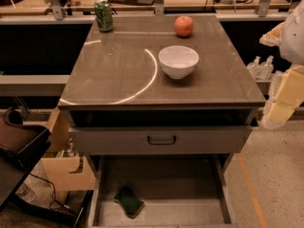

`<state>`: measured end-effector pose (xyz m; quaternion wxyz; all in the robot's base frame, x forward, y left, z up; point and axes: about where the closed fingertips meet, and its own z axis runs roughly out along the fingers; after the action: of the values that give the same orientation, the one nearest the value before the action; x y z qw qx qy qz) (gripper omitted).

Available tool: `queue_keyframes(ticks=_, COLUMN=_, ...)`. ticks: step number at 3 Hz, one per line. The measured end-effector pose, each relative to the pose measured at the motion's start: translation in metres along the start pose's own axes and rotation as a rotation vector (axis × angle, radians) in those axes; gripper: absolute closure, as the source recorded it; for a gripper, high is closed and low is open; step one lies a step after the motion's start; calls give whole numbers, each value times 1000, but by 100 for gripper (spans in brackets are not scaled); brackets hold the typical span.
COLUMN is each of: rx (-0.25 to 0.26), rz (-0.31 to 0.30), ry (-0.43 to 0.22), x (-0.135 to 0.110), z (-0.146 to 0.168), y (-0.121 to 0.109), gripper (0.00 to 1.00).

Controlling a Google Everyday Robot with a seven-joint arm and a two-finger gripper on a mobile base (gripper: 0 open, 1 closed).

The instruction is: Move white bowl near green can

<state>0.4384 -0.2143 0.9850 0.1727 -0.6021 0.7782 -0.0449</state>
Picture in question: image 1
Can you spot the clear bottle right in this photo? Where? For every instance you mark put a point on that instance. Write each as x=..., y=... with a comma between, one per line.
x=266, y=68

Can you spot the green sponge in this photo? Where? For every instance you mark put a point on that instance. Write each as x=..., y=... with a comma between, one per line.
x=130, y=203

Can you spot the clear bottle left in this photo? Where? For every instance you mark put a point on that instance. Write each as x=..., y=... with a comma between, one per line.
x=253, y=67

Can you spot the white ceramic bowl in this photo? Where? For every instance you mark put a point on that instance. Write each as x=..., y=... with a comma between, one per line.
x=178, y=62

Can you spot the black chair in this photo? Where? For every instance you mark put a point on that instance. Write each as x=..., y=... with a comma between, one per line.
x=21, y=147

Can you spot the black drawer handle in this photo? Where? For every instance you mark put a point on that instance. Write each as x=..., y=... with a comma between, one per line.
x=153, y=140

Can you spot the clear bottle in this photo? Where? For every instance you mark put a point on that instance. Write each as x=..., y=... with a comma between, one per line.
x=266, y=68
x=253, y=67

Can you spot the cardboard box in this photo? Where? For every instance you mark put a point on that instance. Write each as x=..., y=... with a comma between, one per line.
x=63, y=166

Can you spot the grey drawer cabinet table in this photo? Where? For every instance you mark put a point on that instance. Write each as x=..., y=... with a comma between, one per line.
x=117, y=95

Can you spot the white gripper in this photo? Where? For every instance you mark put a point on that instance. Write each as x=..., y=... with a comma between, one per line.
x=293, y=43

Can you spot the red apple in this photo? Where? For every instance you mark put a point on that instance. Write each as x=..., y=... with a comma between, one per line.
x=183, y=26

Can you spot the green soda can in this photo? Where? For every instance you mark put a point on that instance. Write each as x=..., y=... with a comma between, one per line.
x=103, y=14

